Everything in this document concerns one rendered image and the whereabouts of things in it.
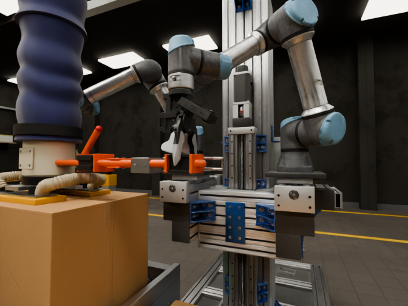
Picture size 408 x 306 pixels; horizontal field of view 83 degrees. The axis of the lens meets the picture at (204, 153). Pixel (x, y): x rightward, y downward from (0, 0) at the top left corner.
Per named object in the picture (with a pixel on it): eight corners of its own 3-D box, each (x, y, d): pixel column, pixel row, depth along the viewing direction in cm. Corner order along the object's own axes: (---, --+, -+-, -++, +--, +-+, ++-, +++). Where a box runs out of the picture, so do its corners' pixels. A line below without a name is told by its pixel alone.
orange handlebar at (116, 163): (2, 166, 98) (2, 158, 98) (70, 165, 125) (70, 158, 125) (200, 170, 59) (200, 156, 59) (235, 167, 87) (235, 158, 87)
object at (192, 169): (164, 172, 62) (164, 154, 62) (178, 171, 69) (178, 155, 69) (191, 173, 59) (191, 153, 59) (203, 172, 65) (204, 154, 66)
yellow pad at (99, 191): (34, 192, 100) (35, 180, 101) (57, 189, 109) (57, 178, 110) (90, 197, 86) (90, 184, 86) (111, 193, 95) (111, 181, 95)
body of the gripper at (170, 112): (172, 136, 72) (173, 98, 72) (197, 135, 68) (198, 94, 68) (158, 133, 65) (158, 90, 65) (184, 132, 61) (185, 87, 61)
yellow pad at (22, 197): (-23, 198, 83) (-22, 184, 83) (10, 195, 92) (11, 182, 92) (34, 206, 69) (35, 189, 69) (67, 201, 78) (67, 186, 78)
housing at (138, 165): (129, 172, 68) (129, 157, 69) (144, 172, 75) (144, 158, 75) (148, 173, 66) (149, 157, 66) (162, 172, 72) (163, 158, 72)
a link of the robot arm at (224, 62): (217, 64, 80) (187, 59, 76) (234, 50, 70) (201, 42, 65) (217, 87, 80) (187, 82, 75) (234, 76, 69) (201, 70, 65)
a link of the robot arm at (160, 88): (187, 154, 126) (135, 67, 124) (186, 155, 141) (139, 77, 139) (206, 143, 127) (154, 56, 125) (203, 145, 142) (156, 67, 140)
